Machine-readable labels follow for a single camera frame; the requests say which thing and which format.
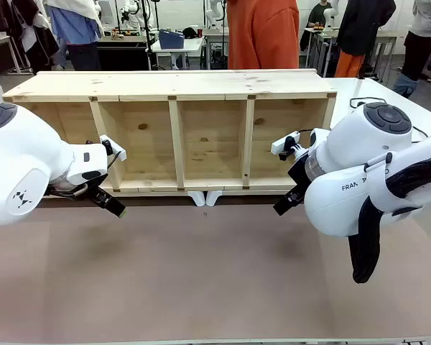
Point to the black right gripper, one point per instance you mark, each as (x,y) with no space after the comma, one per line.
(299,176)

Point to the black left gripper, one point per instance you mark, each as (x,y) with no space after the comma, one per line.
(98,191)

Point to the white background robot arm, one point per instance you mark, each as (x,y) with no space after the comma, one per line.
(133,10)
(214,12)
(331,18)

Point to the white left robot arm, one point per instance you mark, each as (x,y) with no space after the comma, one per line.
(21,151)

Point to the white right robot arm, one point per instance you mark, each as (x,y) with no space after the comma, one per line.
(345,201)

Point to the white shelf foot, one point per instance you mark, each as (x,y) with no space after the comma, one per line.
(196,198)
(213,197)

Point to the light wooden shelf unit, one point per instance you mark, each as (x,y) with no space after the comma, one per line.
(201,86)

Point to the blue bag on floor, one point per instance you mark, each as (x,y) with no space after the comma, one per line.
(406,85)

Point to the white background table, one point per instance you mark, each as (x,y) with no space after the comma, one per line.
(179,46)

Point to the person in orange hoodie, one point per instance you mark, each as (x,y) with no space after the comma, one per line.
(262,32)

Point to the black tripod stand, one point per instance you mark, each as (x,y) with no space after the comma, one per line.
(149,36)

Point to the blue storage bin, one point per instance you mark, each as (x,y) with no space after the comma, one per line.
(171,39)

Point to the person in blue shirt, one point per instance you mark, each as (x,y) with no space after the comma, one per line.
(79,32)

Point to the person in black top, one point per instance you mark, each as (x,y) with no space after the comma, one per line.
(362,28)

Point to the seated person in dark green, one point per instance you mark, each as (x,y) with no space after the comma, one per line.
(319,14)

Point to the person in dark coat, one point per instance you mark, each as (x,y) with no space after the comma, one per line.
(28,32)

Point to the grey metal background table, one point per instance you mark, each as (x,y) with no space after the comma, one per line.
(0,39)

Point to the person in grey top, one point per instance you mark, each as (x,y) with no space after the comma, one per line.
(422,36)

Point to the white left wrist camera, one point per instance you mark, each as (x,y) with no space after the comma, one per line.
(115,149)

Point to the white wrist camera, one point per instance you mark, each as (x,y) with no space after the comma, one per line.
(115,149)
(282,143)

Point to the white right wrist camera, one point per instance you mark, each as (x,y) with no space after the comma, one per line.
(282,143)

